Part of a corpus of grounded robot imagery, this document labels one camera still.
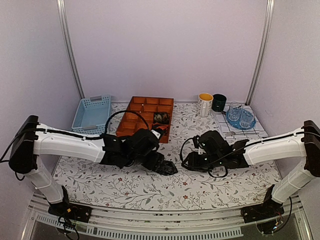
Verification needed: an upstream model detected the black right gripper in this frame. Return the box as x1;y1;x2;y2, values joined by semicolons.
182;151;224;173

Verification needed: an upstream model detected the dark floral necktie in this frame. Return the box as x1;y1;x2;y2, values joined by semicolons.
155;160;178;176

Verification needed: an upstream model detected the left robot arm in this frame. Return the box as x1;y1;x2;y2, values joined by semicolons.
8;115;164;217

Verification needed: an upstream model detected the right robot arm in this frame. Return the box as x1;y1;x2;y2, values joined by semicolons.
181;120;320;218

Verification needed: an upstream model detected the rolled orange striped tie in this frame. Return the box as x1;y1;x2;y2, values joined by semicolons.
152;124;168;136

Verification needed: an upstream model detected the orange wooden divider tray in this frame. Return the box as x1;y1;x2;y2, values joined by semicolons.
116;96;174;144

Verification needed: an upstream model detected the rolled olive patterned tie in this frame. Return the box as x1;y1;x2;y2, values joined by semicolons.
153;112;170;125

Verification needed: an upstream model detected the blue glass tray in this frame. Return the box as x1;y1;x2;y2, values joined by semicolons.
226;105;257;130

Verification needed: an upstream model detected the white checked dish towel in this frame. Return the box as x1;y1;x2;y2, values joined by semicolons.
212;112;268;140

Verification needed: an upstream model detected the clear drinking glass left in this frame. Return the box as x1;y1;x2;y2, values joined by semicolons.
228;102;242;122

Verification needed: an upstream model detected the clear drinking glass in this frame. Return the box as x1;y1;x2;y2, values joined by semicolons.
239;106;255;128
228;102;242;122

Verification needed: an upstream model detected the clear drinking glass right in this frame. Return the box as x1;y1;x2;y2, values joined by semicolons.
239;106;255;128

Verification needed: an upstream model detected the dark green mug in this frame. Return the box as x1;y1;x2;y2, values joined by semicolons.
211;93;227;112

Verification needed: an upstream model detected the white mug yellow inside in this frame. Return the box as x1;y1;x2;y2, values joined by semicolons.
198;93;214;118

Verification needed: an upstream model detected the light blue plastic basket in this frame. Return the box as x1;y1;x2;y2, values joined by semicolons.
71;94;111;135

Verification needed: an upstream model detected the floral patterned tablecloth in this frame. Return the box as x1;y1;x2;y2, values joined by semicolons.
53;103;281;211

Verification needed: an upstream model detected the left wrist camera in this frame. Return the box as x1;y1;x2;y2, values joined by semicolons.
151;129;162;140

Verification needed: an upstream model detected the aluminium front rail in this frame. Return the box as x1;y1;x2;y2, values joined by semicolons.
21;197;316;240

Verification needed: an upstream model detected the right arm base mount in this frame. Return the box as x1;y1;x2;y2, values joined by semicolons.
240;184;285;223

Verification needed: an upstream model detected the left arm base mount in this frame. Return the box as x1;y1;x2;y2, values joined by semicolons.
48;186;92;223

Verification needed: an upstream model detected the right aluminium frame post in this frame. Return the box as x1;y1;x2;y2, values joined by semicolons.
245;0;275;106

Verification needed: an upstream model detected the aluminium frame post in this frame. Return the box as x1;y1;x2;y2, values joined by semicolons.
245;0;275;106
56;0;85;99

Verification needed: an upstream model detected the left aluminium frame post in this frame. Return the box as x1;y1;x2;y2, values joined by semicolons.
56;0;85;99

